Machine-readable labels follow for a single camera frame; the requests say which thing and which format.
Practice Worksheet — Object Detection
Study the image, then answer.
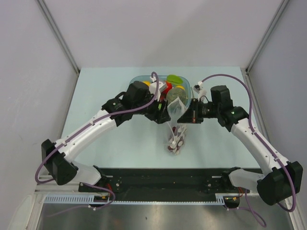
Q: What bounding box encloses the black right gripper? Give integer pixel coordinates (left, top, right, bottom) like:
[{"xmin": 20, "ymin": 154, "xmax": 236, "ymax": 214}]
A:
[{"xmin": 177, "ymin": 98, "xmax": 220, "ymax": 124}]

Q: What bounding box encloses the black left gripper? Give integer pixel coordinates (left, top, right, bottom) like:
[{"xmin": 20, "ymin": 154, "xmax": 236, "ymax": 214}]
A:
[{"xmin": 132, "ymin": 91, "xmax": 170, "ymax": 124}]

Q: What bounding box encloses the clear patterned zip bag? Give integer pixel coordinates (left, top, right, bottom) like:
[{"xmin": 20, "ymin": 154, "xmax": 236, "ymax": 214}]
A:
[{"xmin": 165, "ymin": 97, "xmax": 187, "ymax": 155}]

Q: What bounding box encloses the green netted melon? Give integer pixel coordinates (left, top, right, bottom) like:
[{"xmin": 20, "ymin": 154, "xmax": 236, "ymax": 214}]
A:
[{"xmin": 166, "ymin": 87, "xmax": 188, "ymax": 110}]

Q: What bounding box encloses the purple grape bunch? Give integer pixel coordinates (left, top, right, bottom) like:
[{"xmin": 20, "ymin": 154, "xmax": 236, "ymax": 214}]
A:
[{"xmin": 167, "ymin": 124, "xmax": 187, "ymax": 155}]

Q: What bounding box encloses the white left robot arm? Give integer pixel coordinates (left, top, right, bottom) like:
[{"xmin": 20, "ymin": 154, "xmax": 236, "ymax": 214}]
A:
[{"xmin": 41, "ymin": 81, "xmax": 170, "ymax": 192}]

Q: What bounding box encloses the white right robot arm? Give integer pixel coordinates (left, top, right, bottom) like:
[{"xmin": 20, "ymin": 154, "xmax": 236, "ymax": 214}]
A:
[{"xmin": 178, "ymin": 85, "xmax": 303, "ymax": 206}]

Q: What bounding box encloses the red pepper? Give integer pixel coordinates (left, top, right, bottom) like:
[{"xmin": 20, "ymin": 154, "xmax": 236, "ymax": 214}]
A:
[{"xmin": 160, "ymin": 81, "xmax": 173, "ymax": 100}]

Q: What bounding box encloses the yellow banana bunch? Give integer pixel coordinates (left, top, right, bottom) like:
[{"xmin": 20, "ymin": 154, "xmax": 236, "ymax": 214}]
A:
[{"xmin": 143, "ymin": 81, "xmax": 151, "ymax": 86}]

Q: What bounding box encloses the teal plastic fruit bowl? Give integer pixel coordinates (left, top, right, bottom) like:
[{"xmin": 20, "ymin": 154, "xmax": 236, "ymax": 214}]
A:
[{"xmin": 130, "ymin": 75, "xmax": 191, "ymax": 107}]

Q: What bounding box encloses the green leaf vegetable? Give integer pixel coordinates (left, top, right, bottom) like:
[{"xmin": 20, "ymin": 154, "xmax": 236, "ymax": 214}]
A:
[{"xmin": 166, "ymin": 74, "xmax": 183, "ymax": 85}]

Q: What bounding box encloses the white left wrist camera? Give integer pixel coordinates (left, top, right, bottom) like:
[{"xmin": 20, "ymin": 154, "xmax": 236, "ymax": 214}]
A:
[{"xmin": 149, "ymin": 80, "xmax": 167, "ymax": 98}]

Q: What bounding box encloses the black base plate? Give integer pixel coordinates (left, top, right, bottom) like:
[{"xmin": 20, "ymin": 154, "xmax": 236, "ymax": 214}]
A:
[{"xmin": 78, "ymin": 168, "xmax": 248, "ymax": 203}]

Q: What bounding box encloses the white slotted cable duct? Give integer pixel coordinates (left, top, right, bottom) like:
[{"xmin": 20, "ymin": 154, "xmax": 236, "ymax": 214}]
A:
[{"xmin": 43, "ymin": 193, "xmax": 240, "ymax": 206}]

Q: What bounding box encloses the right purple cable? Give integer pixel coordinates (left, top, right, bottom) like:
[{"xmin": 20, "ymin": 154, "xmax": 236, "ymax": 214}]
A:
[{"xmin": 199, "ymin": 73, "xmax": 297, "ymax": 228}]

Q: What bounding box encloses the right aluminium frame post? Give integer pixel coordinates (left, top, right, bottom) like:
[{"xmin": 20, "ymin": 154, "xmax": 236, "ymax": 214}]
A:
[{"xmin": 244, "ymin": 0, "xmax": 292, "ymax": 75}]

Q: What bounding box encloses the aluminium frame post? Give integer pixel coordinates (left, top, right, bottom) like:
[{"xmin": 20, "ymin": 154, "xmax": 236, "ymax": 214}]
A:
[
  {"xmin": 244, "ymin": 0, "xmax": 292, "ymax": 75},
  {"xmin": 35, "ymin": 0, "xmax": 81, "ymax": 76}
]

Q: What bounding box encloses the left aluminium frame post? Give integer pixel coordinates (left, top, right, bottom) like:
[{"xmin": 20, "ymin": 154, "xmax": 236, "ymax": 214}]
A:
[{"xmin": 35, "ymin": 0, "xmax": 81, "ymax": 76}]

